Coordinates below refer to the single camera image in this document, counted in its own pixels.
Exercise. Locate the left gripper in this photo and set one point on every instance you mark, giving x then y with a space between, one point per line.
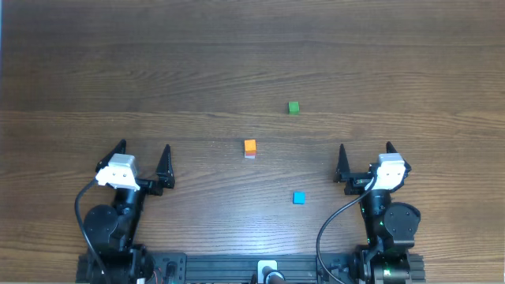
152 187

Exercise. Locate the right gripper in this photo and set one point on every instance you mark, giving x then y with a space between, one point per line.
357 183

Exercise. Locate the blue cube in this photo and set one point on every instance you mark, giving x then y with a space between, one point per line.
299 198

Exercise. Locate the green cube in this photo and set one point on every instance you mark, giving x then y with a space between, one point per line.
293 107

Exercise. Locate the orange cube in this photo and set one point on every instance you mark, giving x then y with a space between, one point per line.
250 146

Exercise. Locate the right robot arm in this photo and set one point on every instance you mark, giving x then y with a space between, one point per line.
394 225

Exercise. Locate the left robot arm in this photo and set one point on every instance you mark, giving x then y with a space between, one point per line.
106 229

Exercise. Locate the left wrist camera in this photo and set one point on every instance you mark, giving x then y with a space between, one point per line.
118 171

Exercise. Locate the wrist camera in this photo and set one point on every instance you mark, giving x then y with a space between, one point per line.
118 171
390 171

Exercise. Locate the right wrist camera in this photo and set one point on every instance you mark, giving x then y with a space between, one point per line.
390 171

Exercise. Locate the mounting rail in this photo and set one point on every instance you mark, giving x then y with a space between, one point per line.
225 268

